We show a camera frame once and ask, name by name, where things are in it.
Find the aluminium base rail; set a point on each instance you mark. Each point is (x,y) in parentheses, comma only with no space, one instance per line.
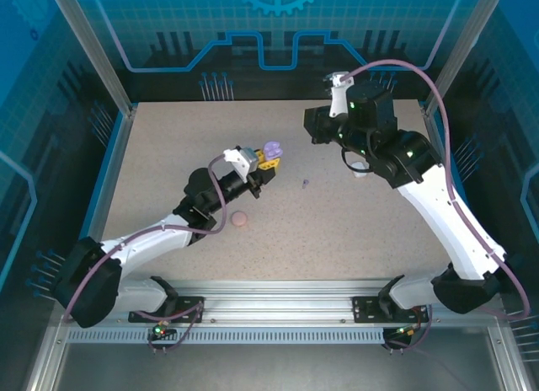
(278,298)

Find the pink earbud charging case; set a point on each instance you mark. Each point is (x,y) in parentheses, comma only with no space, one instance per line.
(239,219)

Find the small dark screw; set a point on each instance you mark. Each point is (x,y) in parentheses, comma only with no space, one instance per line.
(305,183)

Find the small circuit board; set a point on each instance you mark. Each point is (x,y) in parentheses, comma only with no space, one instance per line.
(160,332)
(404,332)

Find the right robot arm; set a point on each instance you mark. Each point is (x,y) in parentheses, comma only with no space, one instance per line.
(442,214)

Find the aluminium corner post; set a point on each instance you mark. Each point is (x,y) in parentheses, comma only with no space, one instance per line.
(459,49)
(97,49)

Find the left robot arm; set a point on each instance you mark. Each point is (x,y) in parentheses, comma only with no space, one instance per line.
(143,243)

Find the grey metal shelf panel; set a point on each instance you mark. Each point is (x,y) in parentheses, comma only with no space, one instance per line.
(273,370)

